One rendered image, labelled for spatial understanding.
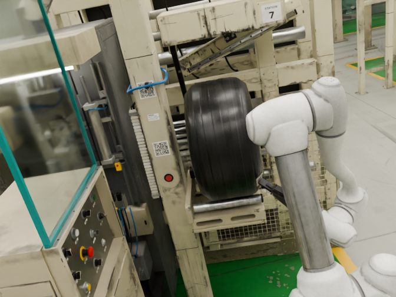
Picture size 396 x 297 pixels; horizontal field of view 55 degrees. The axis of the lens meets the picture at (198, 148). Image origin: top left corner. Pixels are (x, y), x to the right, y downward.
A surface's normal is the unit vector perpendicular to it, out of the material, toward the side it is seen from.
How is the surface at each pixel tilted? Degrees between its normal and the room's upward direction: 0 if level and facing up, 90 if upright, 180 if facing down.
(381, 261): 4
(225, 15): 90
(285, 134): 73
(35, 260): 90
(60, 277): 90
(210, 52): 90
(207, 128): 57
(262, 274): 0
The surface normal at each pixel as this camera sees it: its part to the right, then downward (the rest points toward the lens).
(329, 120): 0.30, 0.51
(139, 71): -0.02, 0.41
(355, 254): -0.18, -0.90
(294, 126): 0.08, 0.11
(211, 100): -0.17, -0.56
